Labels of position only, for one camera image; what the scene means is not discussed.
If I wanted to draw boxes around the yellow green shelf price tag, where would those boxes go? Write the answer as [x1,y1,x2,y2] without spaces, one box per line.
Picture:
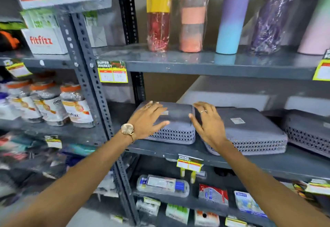
[5,59,33,78]
[44,135,63,149]
[96,60,129,84]
[305,179,330,196]
[176,154,204,173]
[225,216,248,227]
[312,50,330,82]
[143,196,161,207]

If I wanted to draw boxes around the orange and black item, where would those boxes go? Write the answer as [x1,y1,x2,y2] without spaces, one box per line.
[0,30,20,52]

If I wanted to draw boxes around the large grey plastic basket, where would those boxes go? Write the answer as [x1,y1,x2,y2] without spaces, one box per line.
[195,107,288,156]

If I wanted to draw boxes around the rose gold wristwatch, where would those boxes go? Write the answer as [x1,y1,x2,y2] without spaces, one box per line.
[120,123,135,144]

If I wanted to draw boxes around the blue and white packet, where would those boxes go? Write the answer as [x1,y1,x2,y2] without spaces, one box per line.
[234,190,268,218]

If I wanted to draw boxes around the pale pink tumbler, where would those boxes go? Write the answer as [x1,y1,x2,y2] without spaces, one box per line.
[297,0,330,55]

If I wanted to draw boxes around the grey slotted metal shelving rack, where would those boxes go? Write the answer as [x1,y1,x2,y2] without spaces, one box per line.
[0,13,114,209]

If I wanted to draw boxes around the white box with red print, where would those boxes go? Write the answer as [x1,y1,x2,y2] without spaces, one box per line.
[21,27,68,55]

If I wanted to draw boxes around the person's right hand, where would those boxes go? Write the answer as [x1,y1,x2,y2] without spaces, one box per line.
[189,102,230,152]

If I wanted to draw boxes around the clear plastic case blue contents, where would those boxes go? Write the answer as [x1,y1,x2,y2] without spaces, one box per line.
[136,174,190,198]

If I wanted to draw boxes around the clear jar with orange lid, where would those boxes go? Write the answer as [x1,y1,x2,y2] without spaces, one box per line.
[29,81,70,127]
[6,79,43,123]
[60,84,95,129]

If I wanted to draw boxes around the red and white packet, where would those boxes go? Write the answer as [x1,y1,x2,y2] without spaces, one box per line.
[198,184,229,207]

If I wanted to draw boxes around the person's left hand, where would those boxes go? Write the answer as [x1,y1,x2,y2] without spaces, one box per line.
[128,101,171,141]

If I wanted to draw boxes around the person's left forearm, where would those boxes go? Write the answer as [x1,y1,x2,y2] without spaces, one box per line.
[0,131,134,227]

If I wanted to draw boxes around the orange and white packet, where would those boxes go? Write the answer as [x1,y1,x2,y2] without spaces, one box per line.
[194,210,220,227]

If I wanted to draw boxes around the purple to blue gradient tumbler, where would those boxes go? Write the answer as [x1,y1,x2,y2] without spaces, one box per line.
[216,0,255,55]

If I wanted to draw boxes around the red bottle with yellow band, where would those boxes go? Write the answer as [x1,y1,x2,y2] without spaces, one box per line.
[145,0,172,53]

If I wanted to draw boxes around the green and white packet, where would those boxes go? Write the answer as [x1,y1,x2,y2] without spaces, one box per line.
[165,203,190,225]

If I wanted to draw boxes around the grey white carton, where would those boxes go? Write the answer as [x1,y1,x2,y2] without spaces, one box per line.
[83,11,108,48]

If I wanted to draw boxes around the purple bottle in clear wrap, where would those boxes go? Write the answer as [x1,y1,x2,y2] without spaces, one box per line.
[248,0,310,55]

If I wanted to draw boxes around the grey plastic lattice basket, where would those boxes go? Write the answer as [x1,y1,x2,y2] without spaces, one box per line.
[263,109,330,159]

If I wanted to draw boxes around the person's right forearm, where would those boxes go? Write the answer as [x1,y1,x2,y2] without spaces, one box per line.
[219,140,330,227]

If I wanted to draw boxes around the orange bottle in clear wrap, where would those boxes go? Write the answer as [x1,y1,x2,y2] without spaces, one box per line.
[179,0,215,53]

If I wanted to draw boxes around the green and white box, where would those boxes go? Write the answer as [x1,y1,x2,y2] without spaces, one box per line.
[20,8,60,29]

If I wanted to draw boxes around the small grey plastic basket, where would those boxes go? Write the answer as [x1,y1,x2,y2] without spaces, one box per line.
[134,101,196,145]

